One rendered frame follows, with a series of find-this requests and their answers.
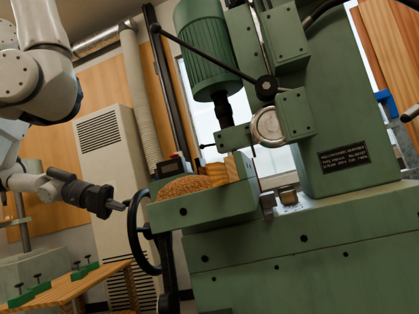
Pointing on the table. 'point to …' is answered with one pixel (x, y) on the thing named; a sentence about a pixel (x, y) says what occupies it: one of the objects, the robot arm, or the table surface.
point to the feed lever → (264, 82)
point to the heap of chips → (184, 186)
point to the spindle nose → (222, 109)
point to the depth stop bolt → (250, 140)
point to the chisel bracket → (232, 139)
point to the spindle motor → (207, 26)
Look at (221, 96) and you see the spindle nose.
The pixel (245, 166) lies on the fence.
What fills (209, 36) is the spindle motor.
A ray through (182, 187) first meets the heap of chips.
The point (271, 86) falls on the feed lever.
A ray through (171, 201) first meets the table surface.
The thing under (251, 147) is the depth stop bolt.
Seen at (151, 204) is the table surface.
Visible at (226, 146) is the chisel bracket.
